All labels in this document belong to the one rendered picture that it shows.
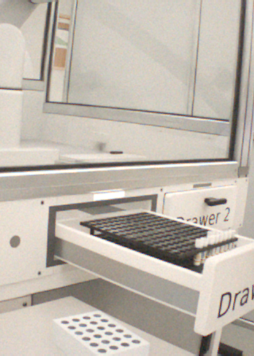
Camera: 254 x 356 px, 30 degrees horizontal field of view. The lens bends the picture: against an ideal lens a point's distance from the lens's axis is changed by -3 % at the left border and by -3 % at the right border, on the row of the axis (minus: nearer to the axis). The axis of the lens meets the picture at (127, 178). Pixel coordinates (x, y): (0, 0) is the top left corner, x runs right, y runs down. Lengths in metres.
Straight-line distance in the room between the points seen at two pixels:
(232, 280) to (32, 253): 0.35
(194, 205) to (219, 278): 0.51
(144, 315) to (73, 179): 0.43
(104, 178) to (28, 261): 0.22
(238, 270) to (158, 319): 0.55
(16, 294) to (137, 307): 0.36
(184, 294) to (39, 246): 0.29
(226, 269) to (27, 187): 0.35
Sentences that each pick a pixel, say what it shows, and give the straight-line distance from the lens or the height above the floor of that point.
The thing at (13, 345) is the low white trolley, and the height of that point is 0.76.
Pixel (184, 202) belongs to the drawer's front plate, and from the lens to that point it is 1.10.
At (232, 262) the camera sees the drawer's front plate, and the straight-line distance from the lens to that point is 0.67.
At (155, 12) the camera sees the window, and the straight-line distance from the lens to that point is 1.03.
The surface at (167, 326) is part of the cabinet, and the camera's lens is 1.26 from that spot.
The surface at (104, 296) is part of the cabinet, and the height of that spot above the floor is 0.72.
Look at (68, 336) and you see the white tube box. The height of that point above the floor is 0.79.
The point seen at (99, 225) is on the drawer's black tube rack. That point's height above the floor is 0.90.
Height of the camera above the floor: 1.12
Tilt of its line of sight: 9 degrees down
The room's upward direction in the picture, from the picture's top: 5 degrees clockwise
